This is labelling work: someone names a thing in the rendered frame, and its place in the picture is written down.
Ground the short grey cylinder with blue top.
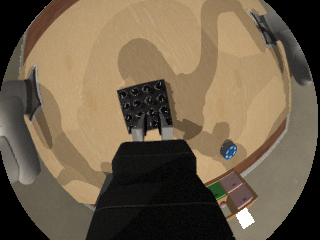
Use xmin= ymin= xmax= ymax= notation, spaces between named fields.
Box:
xmin=220 ymin=141 xmax=237 ymax=160

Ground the grey bottle with blue cap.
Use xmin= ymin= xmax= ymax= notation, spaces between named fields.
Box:
xmin=93 ymin=173 xmax=113 ymax=208

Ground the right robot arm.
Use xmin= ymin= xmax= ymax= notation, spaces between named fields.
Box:
xmin=0 ymin=69 xmax=41 ymax=184

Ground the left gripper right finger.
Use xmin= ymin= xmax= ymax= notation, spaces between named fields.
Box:
xmin=157 ymin=113 xmax=173 ymax=140

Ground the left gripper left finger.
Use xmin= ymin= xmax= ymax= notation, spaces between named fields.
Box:
xmin=131 ymin=115 xmax=147 ymax=141

